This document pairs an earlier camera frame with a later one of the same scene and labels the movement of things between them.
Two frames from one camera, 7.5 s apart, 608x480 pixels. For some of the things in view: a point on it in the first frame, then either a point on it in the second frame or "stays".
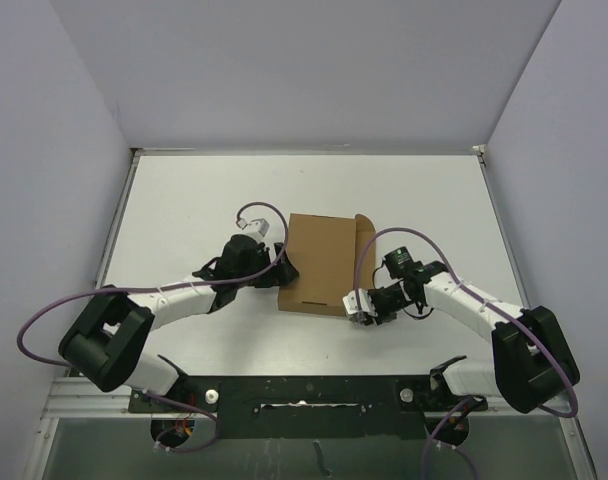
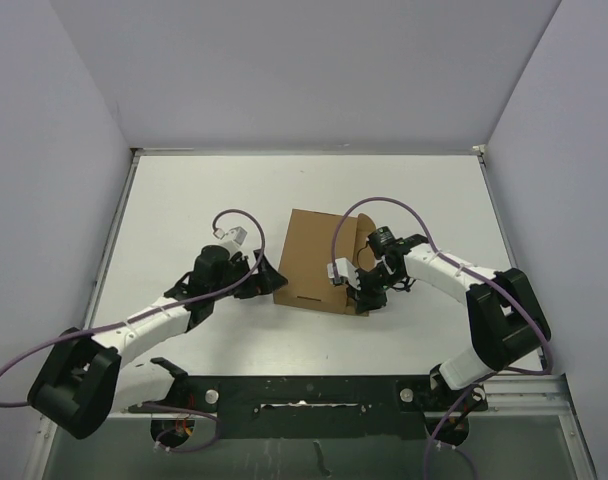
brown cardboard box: x=323 y=250 stays
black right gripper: x=381 y=316 to x=365 y=300
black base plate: x=310 y=406 stays
